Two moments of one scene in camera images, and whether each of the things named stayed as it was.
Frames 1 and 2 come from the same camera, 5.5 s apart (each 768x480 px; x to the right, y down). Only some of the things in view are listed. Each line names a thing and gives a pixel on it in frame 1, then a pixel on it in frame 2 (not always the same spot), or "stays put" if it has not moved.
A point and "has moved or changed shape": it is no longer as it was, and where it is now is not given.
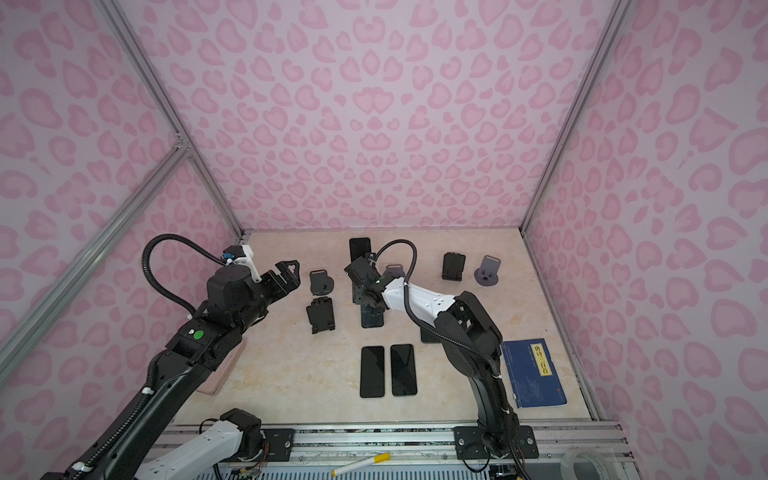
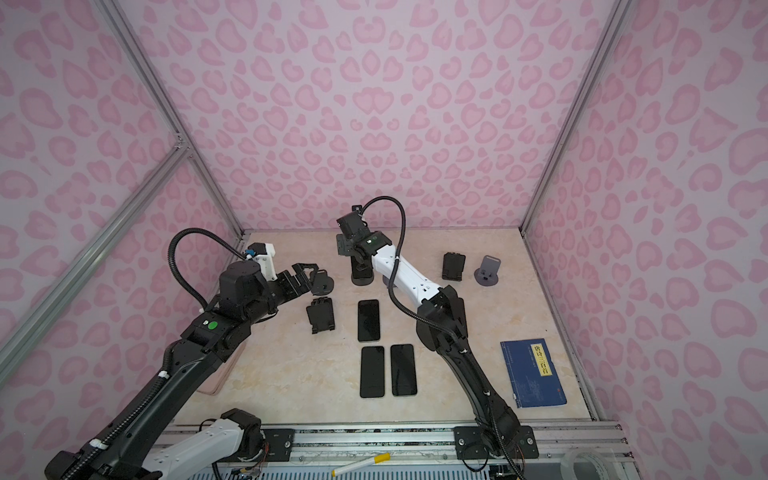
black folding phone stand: x=453 y=264 stays put
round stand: x=320 y=282 stays put
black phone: x=372 y=373 stays put
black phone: x=371 y=317 has moved or changed shape
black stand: x=320 y=315 stays put
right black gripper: x=357 y=292 to x=344 y=243
